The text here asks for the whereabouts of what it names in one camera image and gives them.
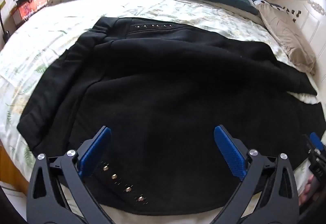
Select floral bed sheet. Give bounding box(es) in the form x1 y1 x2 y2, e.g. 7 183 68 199
0 0 317 224

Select red cardboard box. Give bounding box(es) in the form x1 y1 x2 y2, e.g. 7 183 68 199
11 0 51 23

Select white headboard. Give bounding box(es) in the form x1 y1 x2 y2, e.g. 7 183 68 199
258 0 326 102

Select wooden bed frame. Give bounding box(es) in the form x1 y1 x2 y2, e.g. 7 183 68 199
0 143 28 192

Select black pants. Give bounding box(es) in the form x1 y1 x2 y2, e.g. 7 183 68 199
17 16 326 214

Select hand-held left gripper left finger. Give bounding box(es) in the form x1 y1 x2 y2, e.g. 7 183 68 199
26 126 112 224

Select person's right hand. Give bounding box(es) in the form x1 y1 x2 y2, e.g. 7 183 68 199
298 176 319 208

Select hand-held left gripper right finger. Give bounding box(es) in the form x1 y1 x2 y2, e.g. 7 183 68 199
214 125 300 224

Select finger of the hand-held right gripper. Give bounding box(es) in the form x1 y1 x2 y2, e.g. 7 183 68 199
303 132 325 153

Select beige pillow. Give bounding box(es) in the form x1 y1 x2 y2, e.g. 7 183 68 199
256 1 317 75

